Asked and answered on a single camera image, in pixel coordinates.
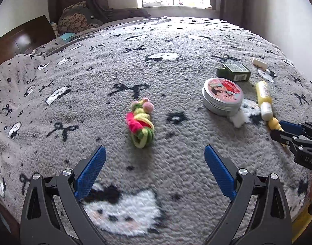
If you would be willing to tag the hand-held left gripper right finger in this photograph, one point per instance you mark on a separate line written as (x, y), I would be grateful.
(219, 173)

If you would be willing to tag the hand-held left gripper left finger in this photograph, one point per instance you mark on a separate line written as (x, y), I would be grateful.
(91, 173)

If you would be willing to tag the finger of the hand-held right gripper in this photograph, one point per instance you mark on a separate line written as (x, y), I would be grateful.
(292, 129)
(283, 137)

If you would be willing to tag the gold ribbed tube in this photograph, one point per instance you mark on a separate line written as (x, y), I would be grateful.
(274, 125)

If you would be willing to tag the yellow plastic bottle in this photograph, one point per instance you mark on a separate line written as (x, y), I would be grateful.
(263, 97)

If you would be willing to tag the grey cat print blanket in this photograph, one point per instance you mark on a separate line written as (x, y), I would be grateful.
(186, 145)

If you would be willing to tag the small white eraser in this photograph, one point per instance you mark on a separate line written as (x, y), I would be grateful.
(259, 63)

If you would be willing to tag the round silver tin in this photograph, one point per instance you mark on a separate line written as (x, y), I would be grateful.
(222, 95)

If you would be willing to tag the yellow fluffy cloth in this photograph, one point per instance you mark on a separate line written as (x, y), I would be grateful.
(301, 224)

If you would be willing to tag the dark green box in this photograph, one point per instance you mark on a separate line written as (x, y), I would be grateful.
(235, 71)

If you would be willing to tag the zebra striped sheet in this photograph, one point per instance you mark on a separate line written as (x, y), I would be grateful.
(204, 21)

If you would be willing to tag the teal cloth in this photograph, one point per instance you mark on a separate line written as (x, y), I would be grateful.
(66, 36)

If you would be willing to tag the small plush toy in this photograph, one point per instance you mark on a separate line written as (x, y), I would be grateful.
(54, 28)

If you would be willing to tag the wooden headboard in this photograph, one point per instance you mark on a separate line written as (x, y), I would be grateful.
(18, 40)

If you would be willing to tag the patterned dark cushion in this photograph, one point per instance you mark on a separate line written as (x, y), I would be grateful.
(74, 20)

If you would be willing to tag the brown throw blanket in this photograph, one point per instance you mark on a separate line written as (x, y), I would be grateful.
(130, 14)

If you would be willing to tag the row of small figurines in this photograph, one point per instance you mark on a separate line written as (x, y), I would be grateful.
(171, 3)

